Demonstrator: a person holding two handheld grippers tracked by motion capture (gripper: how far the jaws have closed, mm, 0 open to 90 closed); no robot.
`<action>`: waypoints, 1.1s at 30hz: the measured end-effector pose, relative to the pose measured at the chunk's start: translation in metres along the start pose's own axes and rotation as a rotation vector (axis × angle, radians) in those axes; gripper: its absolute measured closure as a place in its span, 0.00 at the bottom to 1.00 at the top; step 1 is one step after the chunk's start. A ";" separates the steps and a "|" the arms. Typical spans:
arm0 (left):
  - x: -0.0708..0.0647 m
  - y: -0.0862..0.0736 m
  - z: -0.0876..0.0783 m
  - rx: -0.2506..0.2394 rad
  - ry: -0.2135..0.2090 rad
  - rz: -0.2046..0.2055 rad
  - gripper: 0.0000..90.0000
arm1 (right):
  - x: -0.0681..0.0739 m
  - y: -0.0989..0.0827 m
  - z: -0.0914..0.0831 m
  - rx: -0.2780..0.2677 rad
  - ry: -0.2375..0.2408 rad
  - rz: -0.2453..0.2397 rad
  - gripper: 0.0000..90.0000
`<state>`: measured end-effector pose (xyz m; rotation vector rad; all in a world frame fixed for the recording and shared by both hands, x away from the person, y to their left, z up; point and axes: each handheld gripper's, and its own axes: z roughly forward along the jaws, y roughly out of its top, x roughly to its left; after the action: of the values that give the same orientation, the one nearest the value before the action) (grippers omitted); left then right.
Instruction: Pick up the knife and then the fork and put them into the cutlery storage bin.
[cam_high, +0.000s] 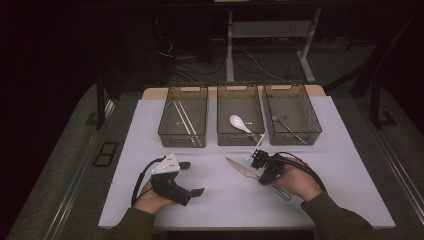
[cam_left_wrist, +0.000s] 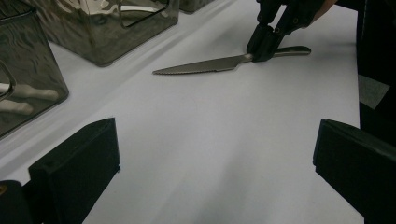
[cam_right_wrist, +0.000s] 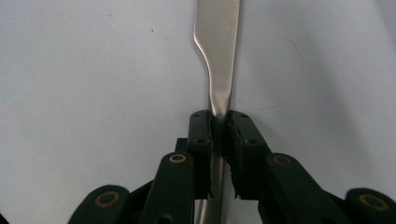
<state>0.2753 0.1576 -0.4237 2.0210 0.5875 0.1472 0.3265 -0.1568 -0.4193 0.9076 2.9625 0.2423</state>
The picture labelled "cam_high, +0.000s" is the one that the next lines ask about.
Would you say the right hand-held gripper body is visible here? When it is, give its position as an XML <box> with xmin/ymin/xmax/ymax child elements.
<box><xmin>247</xmin><ymin>133</ymin><xmax>287</xmax><ymax>186</ymax></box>

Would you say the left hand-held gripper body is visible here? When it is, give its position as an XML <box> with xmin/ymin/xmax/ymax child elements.
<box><xmin>150</xmin><ymin>153</ymin><xmax>193</xmax><ymax>207</ymax></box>

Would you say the steel knife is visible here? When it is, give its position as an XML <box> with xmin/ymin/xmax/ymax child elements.
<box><xmin>225</xmin><ymin>156</ymin><xmax>293</xmax><ymax>202</ymax></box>

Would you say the smoky clear plastic bin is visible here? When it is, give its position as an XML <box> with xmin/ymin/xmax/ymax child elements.
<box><xmin>263</xmin><ymin>82</ymin><xmax>323</xmax><ymax>147</ymax></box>
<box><xmin>157</xmin><ymin>84</ymin><xmax>209</xmax><ymax>149</ymax></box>
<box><xmin>216</xmin><ymin>83</ymin><xmax>266</xmax><ymax>147</ymax></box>

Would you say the steel fork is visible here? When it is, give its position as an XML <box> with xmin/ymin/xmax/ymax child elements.
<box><xmin>271</xmin><ymin>114</ymin><xmax>307</xmax><ymax>145</ymax></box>

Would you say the white plastic spoon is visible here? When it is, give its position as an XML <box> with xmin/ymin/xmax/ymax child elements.
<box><xmin>229</xmin><ymin>114</ymin><xmax>255</xmax><ymax>135</ymax></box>

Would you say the white chopstick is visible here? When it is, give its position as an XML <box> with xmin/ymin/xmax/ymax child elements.
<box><xmin>177</xmin><ymin>99</ymin><xmax>204</xmax><ymax>148</ymax></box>
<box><xmin>171</xmin><ymin>100</ymin><xmax>198</xmax><ymax>147</ymax></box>

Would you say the person's left hand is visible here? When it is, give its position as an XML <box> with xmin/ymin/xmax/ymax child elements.
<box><xmin>133</xmin><ymin>181</ymin><xmax>174</xmax><ymax>215</ymax></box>

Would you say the person's right hand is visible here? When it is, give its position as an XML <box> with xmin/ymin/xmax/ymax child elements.
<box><xmin>271</xmin><ymin>157</ymin><xmax>323</xmax><ymax>203</ymax></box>

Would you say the wooden board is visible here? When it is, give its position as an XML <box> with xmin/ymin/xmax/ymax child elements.
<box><xmin>142</xmin><ymin>84</ymin><xmax>327</xmax><ymax>100</ymax></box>

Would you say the white metal stand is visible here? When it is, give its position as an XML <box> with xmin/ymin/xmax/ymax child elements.
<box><xmin>225</xmin><ymin>8</ymin><xmax>323</xmax><ymax>84</ymax></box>

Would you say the black metal stand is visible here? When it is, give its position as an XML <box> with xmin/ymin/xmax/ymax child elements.
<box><xmin>324</xmin><ymin>9</ymin><xmax>424</xmax><ymax>131</ymax></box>

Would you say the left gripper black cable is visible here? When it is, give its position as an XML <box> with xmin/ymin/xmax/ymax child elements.
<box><xmin>130</xmin><ymin>155</ymin><xmax>168</xmax><ymax>208</ymax></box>

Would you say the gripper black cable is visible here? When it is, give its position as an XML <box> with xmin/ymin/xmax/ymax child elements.
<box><xmin>130</xmin><ymin>155</ymin><xmax>168</xmax><ymax>208</ymax></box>
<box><xmin>276</xmin><ymin>151</ymin><xmax>328</xmax><ymax>193</ymax></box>

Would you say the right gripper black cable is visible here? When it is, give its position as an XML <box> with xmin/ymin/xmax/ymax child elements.
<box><xmin>276</xmin><ymin>151</ymin><xmax>328</xmax><ymax>193</ymax></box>

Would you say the black floor socket frame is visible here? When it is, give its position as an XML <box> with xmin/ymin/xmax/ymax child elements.
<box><xmin>92</xmin><ymin>141</ymin><xmax>120</xmax><ymax>168</ymax></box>

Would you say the white floor cable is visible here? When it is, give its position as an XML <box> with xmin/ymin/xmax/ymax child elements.
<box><xmin>244</xmin><ymin>49</ymin><xmax>288</xmax><ymax>83</ymax></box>

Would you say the black floor cable bundle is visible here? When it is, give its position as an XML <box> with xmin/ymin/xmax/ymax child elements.
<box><xmin>154</xmin><ymin>16</ymin><xmax>228</xmax><ymax>84</ymax></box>

